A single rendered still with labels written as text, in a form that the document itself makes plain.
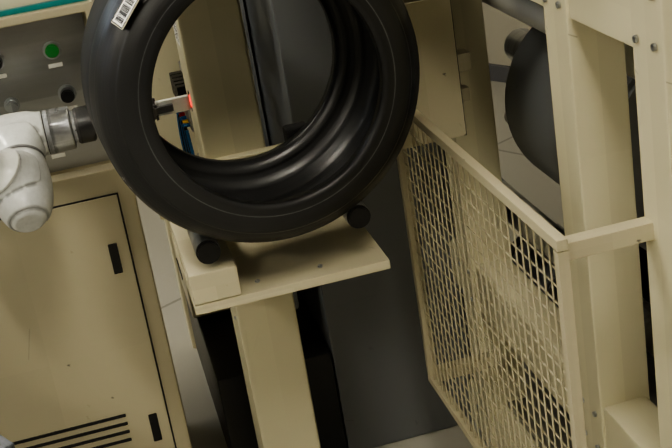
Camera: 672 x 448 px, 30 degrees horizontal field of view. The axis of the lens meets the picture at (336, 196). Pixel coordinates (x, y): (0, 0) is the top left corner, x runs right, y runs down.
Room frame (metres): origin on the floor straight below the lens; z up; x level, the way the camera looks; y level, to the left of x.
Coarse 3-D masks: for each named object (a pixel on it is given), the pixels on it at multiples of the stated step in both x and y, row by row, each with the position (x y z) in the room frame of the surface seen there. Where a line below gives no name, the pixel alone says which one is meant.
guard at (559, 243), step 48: (432, 144) 2.27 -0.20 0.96; (480, 192) 2.00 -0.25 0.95; (480, 240) 2.05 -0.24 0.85; (528, 240) 1.80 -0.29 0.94; (432, 288) 2.42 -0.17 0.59; (528, 288) 1.83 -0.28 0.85; (432, 336) 2.47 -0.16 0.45; (576, 336) 1.66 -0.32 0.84; (432, 384) 2.50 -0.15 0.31; (480, 384) 2.15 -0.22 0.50; (576, 384) 1.66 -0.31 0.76; (576, 432) 1.65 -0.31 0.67
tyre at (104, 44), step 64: (192, 0) 2.01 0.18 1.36; (320, 0) 2.36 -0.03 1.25; (384, 0) 2.09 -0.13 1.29; (128, 64) 1.99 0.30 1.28; (384, 64) 2.08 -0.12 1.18; (128, 128) 1.98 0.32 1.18; (320, 128) 2.33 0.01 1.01; (384, 128) 2.08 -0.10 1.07; (192, 192) 1.99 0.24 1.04; (256, 192) 2.27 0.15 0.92; (320, 192) 2.04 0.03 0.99
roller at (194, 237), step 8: (192, 232) 2.13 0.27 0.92; (192, 240) 2.11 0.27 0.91; (200, 240) 2.08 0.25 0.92; (208, 240) 2.07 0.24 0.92; (216, 240) 2.09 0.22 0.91; (200, 248) 2.06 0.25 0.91; (208, 248) 2.06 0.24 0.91; (216, 248) 2.06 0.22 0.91; (200, 256) 2.06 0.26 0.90; (208, 256) 2.06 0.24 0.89; (216, 256) 2.06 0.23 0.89
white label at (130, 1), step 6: (126, 0) 2.02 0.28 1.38; (132, 0) 2.00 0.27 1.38; (138, 0) 1.99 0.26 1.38; (120, 6) 2.02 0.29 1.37; (126, 6) 2.01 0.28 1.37; (132, 6) 1.99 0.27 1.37; (120, 12) 2.01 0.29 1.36; (126, 12) 2.00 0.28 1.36; (132, 12) 1.99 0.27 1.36; (114, 18) 2.01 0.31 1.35; (120, 18) 2.00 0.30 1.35; (126, 18) 1.99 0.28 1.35; (120, 24) 1.99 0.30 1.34
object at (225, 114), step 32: (224, 0) 2.45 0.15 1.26; (192, 32) 2.44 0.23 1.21; (224, 32) 2.45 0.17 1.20; (192, 64) 2.44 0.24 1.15; (224, 64) 2.45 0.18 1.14; (192, 96) 2.44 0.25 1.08; (224, 96) 2.45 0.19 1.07; (256, 96) 2.46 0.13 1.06; (224, 128) 2.44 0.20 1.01; (256, 128) 2.46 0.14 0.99; (256, 320) 2.44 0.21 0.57; (288, 320) 2.45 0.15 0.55; (256, 352) 2.44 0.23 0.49; (288, 352) 2.45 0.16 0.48; (256, 384) 2.44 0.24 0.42; (288, 384) 2.45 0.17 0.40; (256, 416) 2.44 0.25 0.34; (288, 416) 2.45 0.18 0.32
